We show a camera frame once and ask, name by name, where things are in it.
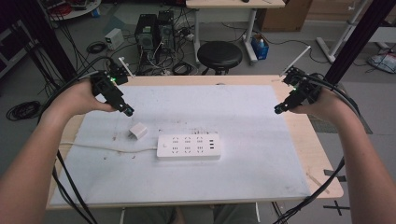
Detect white-legged wooden desk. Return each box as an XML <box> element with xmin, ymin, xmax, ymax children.
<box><xmin>185</xmin><ymin>0</ymin><xmax>287</xmax><ymax>66</ymax></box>

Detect white power strip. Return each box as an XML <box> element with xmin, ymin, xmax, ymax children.
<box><xmin>156</xmin><ymin>133</ymin><xmax>222</xmax><ymax>161</ymax></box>

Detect white charger adapter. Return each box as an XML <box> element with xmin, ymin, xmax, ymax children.
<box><xmin>128</xmin><ymin>121</ymin><xmax>149</xmax><ymax>141</ymax></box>

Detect black metal frame post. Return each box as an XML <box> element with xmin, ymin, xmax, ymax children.
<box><xmin>13</xmin><ymin>0</ymin><xmax>78</xmax><ymax>84</ymax></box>
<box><xmin>323</xmin><ymin>0</ymin><xmax>396</xmax><ymax>87</ymax></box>

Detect blue box with bottle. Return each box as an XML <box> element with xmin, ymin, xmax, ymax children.
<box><xmin>250</xmin><ymin>33</ymin><xmax>271</xmax><ymax>62</ymax></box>

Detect black computer tower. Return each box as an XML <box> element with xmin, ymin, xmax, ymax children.
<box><xmin>157</xmin><ymin>9</ymin><xmax>177</xmax><ymax>54</ymax></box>
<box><xmin>134</xmin><ymin>13</ymin><xmax>159</xmax><ymax>68</ymax></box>

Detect person's left hand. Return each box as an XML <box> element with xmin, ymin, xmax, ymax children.
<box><xmin>50</xmin><ymin>79</ymin><xmax>118</xmax><ymax>121</ymax></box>

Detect clear plastic bag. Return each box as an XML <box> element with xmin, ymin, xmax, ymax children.
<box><xmin>366</xmin><ymin>51</ymin><xmax>396</xmax><ymax>75</ymax></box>

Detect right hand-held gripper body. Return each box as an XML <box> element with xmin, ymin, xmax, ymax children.
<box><xmin>279</xmin><ymin>45</ymin><xmax>323</xmax><ymax>105</ymax></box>

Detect coiled black cable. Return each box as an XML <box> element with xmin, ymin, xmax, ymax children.
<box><xmin>6</xmin><ymin>100</ymin><xmax>43</xmax><ymax>122</ymax></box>
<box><xmin>86</xmin><ymin>40</ymin><xmax>108</xmax><ymax>55</ymax></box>
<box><xmin>172</xmin><ymin>61</ymin><xmax>195</xmax><ymax>77</ymax></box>

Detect white desk leg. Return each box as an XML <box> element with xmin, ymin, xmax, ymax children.
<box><xmin>316</xmin><ymin>0</ymin><xmax>369</xmax><ymax>64</ymax></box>

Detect person's grey pants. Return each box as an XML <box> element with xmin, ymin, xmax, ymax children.
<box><xmin>122</xmin><ymin>203</ymin><xmax>260</xmax><ymax>224</ymax></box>

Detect white table mat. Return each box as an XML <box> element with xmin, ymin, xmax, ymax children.
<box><xmin>49</xmin><ymin>84</ymin><xmax>312</xmax><ymax>208</ymax></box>

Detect person's right hand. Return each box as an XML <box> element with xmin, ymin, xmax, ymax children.
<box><xmin>290</xmin><ymin>88</ymin><xmax>350</xmax><ymax>121</ymax></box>

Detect black tape cross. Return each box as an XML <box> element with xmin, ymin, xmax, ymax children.
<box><xmin>322</xmin><ymin>200</ymin><xmax>351</xmax><ymax>217</ymax></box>

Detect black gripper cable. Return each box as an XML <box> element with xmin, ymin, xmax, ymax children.
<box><xmin>273</xmin><ymin>73</ymin><xmax>362</xmax><ymax>224</ymax></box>
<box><xmin>36</xmin><ymin>55</ymin><xmax>114</xmax><ymax>224</ymax></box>

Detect black tape strip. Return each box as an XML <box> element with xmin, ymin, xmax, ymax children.
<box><xmin>323</xmin><ymin>168</ymin><xmax>347</xmax><ymax>183</ymax></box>

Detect black round stool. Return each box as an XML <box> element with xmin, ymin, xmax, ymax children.
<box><xmin>196</xmin><ymin>40</ymin><xmax>244</xmax><ymax>77</ymax></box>

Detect cardboard box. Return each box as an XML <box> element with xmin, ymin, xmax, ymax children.
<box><xmin>256</xmin><ymin>0</ymin><xmax>314</xmax><ymax>33</ymax></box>

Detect round white table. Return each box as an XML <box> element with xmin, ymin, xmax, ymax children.
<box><xmin>40</xmin><ymin>0</ymin><xmax>103</xmax><ymax>22</ymax></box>

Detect white bench power supply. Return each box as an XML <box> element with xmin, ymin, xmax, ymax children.
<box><xmin>104</xmin><ymin>27</ymin><xmax>125</xmax><ymax>51</ymax></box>

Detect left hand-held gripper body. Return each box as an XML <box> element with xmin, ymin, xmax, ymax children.
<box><xmin>89</xmin><ymin>56</ymin><xmax>135</xmax><ymax>108</ymax></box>

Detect white power strip cable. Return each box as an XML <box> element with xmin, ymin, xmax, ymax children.
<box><xmin>59</xmin><ymin>141</ymin><xmax>159</xmax><ymax>154</ymax></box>

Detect grey shelf unit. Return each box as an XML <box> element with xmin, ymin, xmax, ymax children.
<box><xmin>0</xmin><ymin>18</ymin><xmax>35</xmax><ymax>79</ymax></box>

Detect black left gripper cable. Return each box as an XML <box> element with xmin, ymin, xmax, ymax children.
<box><xmin>36</xmin><ymin>55</ymin><xmax>114</xmax><ymax>224</ymax></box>

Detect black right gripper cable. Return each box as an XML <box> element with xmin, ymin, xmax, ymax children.
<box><xmin>273</xmin><ymin>73</ymin><xmax>362</xmax><ymax>224</ymax></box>

